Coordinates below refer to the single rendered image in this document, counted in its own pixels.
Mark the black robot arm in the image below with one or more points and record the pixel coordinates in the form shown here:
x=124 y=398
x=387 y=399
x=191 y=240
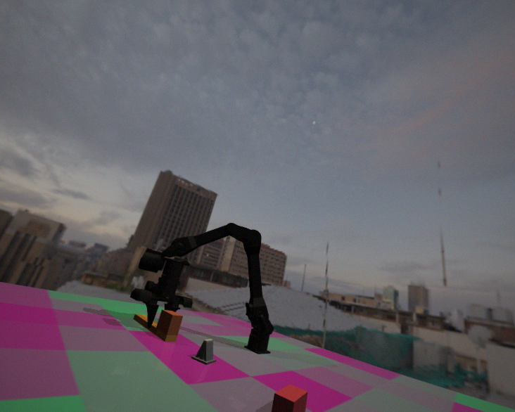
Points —
x=256 y=309

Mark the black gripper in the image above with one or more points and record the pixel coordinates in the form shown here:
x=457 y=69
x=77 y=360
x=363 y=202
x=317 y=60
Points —
x=167 y=288

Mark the orange long bar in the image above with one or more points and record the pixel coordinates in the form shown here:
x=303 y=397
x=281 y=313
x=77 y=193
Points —
x=167 y=327

